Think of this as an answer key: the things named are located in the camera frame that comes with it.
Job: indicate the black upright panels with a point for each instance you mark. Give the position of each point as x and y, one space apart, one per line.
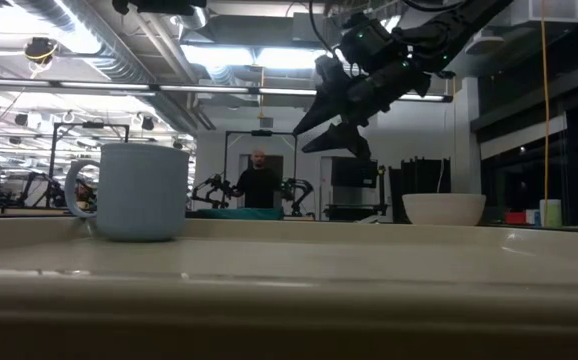
419 180

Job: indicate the person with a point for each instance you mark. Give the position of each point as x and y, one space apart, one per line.
258 190

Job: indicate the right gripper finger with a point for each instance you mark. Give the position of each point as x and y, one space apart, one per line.
349 137
331 85

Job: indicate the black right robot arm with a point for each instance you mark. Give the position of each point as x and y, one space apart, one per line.
464 20

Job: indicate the red box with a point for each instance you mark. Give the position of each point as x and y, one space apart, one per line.
515 218

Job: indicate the long ceiling light bar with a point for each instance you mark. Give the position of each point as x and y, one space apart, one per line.
194 89

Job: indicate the white bowl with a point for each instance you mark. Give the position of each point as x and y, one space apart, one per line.
444 210

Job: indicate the light blue mug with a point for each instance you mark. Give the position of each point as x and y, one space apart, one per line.
139 195

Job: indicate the black monitor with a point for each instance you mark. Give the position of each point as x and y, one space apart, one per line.
354 172

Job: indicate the black background robot arm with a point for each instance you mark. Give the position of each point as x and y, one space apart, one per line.
299 192
214 190

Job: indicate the white roll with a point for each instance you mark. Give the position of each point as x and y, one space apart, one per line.
550 214

